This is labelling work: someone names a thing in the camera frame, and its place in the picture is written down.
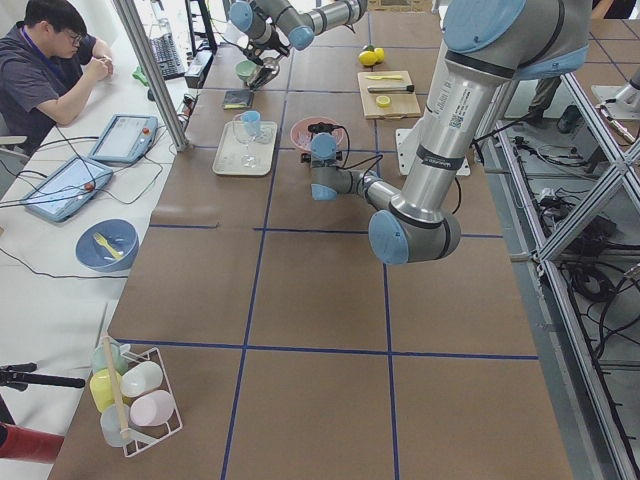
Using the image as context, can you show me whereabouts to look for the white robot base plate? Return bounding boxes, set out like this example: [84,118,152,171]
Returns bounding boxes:
[394,127,472,177]

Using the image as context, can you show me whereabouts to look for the seated person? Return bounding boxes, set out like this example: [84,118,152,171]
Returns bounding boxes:
[1,0,114,156]

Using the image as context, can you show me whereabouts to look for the pink bowl of ice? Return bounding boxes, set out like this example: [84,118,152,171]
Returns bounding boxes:
[290,116,338,153]

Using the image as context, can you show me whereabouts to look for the lemon half slice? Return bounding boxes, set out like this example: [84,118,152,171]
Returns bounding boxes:
[375,95,391,108]

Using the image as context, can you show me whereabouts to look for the white cup in rack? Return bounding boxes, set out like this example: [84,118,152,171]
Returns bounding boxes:
[120,361,163,398]

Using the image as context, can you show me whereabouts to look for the green ceramic bowl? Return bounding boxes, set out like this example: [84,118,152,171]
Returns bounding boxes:
[235,60,259,84]

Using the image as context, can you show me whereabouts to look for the grey folded cloth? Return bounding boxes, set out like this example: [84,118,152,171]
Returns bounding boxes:
[222,89,254,110]

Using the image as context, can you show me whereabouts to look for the wooden cutting board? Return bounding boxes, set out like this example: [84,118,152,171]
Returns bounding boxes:
[357,70,422,120]

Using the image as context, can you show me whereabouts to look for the far teach pendant tablet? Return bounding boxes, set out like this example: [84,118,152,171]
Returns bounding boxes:
[89,114,159,165]

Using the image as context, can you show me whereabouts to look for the white wire cup rack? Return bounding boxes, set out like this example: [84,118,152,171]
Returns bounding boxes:
[89,335,183,458]

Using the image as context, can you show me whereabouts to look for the light blue plastic cup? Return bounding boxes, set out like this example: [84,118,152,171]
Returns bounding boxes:
[240,110,262,138]

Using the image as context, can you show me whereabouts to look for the stainless steel muddler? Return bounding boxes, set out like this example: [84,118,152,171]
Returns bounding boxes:
[367,84,415,94]

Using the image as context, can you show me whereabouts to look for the green cup in rack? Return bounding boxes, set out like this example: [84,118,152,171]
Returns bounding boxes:
[91,339,130,375]

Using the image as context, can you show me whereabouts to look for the near teach pendant tablet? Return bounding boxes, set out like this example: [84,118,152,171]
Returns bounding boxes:
[20,156,113,223]

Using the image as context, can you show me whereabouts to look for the cream bear serving tray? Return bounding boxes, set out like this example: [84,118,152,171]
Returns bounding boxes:
[212,121,278,177]

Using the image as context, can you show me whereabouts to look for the yellow plastic knife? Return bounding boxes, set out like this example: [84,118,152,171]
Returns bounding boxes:
[365,75,404,81]

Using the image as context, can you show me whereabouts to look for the pink cup in rack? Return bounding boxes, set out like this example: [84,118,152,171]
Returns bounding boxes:
[130,390,175,427]

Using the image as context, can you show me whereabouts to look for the teach pendant tablet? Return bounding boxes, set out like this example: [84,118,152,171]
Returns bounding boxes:
[89,114,159,165]
[20,156,113,223]

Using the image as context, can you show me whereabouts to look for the clear wine glass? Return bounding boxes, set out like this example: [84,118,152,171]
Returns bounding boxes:
[232,113,259,168]

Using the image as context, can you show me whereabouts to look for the black keyboard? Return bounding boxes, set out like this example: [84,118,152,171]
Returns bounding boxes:
[149,33,186,80]

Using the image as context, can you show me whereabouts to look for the blue bowl with fork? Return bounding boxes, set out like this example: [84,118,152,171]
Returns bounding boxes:
[75,219,139,273]

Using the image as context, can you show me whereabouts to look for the aluminium frame post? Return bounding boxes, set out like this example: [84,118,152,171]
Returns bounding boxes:
[113,0,189,152]

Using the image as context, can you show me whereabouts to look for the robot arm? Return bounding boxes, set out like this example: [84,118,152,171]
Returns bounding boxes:
[310,1,592,264]
[229,0,368,65]

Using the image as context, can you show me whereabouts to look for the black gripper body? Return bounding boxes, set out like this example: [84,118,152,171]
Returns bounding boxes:
[242,33,290,64]
[307,122,346,143]

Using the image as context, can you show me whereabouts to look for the yellow cup in rack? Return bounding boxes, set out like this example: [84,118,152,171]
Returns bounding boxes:
[89,369,115,413]

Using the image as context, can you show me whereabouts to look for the clear cup in rack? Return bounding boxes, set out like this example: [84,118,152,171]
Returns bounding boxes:
[100,404,131,447]

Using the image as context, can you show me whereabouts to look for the stainless steel ice scoop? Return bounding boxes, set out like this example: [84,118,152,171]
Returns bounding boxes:
[247,57,280,91]

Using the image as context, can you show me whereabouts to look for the whole yellow lemon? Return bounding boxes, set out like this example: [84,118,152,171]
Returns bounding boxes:
[358,50,378,67]

